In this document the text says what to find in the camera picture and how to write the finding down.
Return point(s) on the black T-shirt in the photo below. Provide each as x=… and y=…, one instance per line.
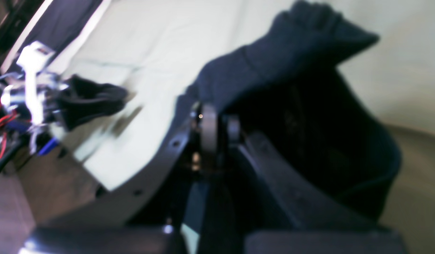
x=286, y=86

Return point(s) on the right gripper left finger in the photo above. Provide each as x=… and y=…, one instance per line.
x=150, y=212

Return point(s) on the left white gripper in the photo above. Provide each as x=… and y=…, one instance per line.
x=34, y=94

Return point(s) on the light green table cloth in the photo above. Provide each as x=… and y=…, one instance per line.
x=156, y=48

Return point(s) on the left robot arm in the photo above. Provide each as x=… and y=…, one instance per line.
x=12, y=129

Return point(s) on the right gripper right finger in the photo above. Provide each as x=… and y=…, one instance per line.
x=282, y=213

